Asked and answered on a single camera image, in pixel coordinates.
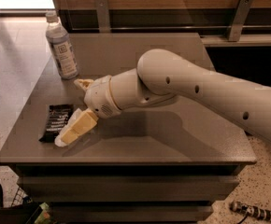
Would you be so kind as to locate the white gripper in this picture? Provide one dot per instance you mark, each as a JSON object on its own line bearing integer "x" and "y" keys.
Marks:
{"x": 98, "y": 96}

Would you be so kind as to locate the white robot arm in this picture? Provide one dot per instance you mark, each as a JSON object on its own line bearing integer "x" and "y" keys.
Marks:
{"x": 159, "y": 76}

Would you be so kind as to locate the black rxbar chocolate wrapper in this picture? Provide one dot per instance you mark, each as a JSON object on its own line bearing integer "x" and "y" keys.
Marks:
{"x": 57, "y": 118}

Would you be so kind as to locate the clear plastic water bottle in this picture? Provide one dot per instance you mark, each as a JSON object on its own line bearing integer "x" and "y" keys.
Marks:
{"x": 61, "y": 47}

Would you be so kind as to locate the dark grey drawer cabinet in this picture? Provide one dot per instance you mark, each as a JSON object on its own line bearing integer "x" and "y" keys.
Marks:
{"x": 162, "y": 164}

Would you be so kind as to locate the left metal bracket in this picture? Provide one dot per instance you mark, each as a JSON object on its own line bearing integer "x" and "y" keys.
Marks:
{"x": 102, "y": 12}

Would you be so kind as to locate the metal bracket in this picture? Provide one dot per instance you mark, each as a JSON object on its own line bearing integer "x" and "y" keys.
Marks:
{"x": 241, "y": 13}
{"x": 102, "y": 12}

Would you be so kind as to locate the black wire basket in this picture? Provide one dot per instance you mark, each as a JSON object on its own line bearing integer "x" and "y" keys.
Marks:
{"x": 20, "y": 197}

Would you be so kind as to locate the wooden wall shelf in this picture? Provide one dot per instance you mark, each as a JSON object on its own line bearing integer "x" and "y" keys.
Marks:
{"x": 244, "y": 41}

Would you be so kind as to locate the right metal bracket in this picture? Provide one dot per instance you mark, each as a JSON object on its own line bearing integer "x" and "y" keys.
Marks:
{"x": 241, "y": 13}

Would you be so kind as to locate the black white striped handle tool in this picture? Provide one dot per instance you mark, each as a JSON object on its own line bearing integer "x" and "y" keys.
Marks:
{"x": 250, "y": 211}

